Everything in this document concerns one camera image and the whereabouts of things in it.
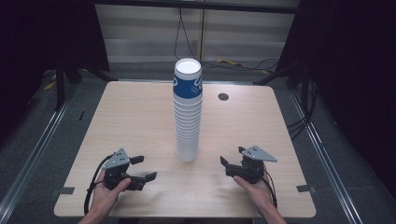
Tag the yellow floor tape scrap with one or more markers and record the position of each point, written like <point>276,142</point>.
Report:
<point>49,86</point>
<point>229,62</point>

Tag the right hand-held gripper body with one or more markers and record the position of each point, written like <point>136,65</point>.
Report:
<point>257,155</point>

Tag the black horizontal bar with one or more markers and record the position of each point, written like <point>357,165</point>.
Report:
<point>193,6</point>

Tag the person's right hand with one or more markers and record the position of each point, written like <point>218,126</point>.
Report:
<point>260,194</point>

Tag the grey tape strip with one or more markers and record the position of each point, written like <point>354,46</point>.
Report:
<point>66,190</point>
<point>306,188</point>

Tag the person's left hand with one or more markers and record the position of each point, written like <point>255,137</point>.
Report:
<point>104,197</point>

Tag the aluminium floor rail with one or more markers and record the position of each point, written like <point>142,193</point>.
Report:
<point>34,146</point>
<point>323,155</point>

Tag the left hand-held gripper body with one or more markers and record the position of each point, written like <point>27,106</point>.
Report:
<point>117,160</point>

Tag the dark round table grommet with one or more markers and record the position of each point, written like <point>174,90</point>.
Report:
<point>223,96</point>

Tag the black metal stand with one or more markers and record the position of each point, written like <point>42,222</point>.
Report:
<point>281,73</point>
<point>60,84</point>

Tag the stack of paper cups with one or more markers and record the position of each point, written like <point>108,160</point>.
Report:
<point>186,130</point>

